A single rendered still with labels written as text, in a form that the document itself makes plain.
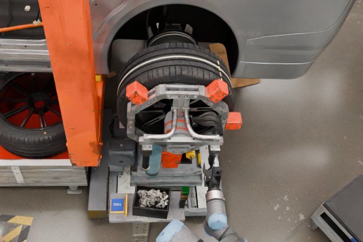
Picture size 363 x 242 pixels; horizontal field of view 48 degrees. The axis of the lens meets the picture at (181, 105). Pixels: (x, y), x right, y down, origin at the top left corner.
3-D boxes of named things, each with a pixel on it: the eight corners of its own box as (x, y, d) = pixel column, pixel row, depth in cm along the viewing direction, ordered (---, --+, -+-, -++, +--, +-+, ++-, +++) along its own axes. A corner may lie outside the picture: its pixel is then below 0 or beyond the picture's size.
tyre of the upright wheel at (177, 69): (98, 93, 244) (185, 126, 277) (95, 125, 229) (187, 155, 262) (159, 21, 203) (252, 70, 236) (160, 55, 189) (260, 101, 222)
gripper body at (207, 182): (202, 176, 213) (204, 197, 206) (205, 168, 206) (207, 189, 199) (216, 176, 214) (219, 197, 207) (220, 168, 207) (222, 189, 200)
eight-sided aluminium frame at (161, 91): (215, 143, 249) (234, 85, 207) (216, 152, 245) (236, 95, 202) (126, 142, 242) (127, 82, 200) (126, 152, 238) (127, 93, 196)
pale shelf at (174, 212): (182, 194, 242) (183, 192, 240) (184, 221, 232) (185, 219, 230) (110, 195, 237) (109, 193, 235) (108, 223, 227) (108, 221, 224)
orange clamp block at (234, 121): (222, 119, 231) (237, 119, 232) (224, 130, 226) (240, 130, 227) (224, 111, 226) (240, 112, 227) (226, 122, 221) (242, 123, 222)
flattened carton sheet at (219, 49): (234, 41, 395) (235, 39, 392) (260, 82, 365) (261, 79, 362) (206, 47, 386) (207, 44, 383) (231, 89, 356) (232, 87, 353)
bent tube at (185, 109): (214, 111, 213) (218, 98, 205) (219, 142, 201) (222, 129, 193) (181, 111, 211) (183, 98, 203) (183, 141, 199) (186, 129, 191)
